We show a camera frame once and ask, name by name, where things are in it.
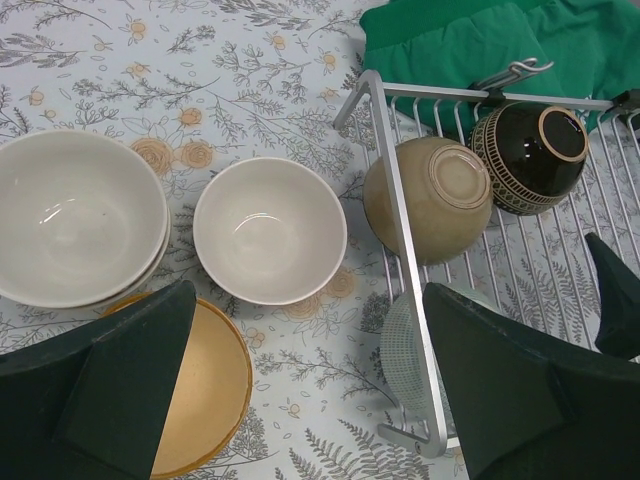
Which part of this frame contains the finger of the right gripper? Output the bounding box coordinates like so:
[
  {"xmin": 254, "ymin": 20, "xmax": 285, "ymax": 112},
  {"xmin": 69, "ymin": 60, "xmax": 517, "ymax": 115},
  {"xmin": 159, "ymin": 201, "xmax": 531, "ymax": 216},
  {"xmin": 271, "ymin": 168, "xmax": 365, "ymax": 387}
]
[{"xmin": 585, "ymin": 232, "xmax": 639, "ymax": 359}]

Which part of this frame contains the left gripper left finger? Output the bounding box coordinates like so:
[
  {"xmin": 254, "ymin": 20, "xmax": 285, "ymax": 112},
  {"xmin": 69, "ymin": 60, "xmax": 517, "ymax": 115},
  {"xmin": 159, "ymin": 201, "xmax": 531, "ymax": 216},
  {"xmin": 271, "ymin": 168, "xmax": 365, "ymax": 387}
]
[{"xmin": 52, "ymin": 279, "xmax": 199, "ymax": 479}]

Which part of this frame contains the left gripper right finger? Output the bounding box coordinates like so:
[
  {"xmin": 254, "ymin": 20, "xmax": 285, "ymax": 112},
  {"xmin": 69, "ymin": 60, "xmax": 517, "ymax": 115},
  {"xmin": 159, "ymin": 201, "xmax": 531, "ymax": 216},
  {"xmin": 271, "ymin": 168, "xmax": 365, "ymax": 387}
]
[{"xmin": 423, "ymin": 283, "xmax": 639, "ymax": 479}]

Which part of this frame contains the pale beige white bowl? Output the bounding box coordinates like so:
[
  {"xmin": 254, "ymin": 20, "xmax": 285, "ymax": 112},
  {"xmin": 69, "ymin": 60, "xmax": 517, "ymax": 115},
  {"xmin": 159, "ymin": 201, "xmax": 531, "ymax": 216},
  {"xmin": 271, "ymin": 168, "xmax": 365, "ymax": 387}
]
[{"xmin": 81, "ymin": 209, "xmax": 172, "ymax": 309}]

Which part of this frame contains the beige bowl back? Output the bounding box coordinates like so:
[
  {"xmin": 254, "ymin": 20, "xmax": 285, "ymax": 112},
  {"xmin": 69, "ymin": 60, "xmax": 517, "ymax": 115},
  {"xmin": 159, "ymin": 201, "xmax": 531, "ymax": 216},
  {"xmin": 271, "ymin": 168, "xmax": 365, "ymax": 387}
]
[{"xmin": 1, "ymin": 130, "xmax": 168, "ymax": 309}]

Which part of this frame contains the red floral bowl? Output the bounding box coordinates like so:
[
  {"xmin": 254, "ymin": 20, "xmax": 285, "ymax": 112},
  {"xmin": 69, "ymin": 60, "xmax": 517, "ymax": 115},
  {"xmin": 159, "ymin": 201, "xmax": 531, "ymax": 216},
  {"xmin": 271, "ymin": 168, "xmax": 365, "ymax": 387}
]
[{"xmin": 192, "ymin": 157, "xmax": 347, "ymax": 306}]

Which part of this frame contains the mint green dotted bowl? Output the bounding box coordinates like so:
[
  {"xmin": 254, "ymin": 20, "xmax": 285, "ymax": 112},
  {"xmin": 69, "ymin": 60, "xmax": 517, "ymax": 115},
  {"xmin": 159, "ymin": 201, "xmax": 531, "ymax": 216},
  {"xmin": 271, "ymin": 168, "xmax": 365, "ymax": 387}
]
[{"xmin": 380, "ymin": 293, "xmax": 430, "ymax": 419}]

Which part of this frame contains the dark brown patterned bowl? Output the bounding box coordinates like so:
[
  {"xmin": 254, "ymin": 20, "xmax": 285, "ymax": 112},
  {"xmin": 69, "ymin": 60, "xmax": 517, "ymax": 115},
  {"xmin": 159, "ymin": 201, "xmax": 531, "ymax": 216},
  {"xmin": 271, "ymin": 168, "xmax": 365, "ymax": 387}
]
[{"xmin": 469, "ymin": 102, "xmax": 589, "ymax": 216}]

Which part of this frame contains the green cloth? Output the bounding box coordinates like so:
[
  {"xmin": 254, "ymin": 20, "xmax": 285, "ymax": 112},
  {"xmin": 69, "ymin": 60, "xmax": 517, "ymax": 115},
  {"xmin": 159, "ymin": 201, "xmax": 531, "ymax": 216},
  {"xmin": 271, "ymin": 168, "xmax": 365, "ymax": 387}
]
[{"xmin": 359, "ymin": 0, "xmax": 640, "ymax": 136}]

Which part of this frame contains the metal wire dish rack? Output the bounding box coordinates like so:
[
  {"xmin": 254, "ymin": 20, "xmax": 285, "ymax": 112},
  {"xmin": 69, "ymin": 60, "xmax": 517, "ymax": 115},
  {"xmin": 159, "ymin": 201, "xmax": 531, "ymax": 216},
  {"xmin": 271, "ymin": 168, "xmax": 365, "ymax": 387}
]
[{"xmin": 318, "ymin": 97, "xmax": 639, "ymax": 459}]

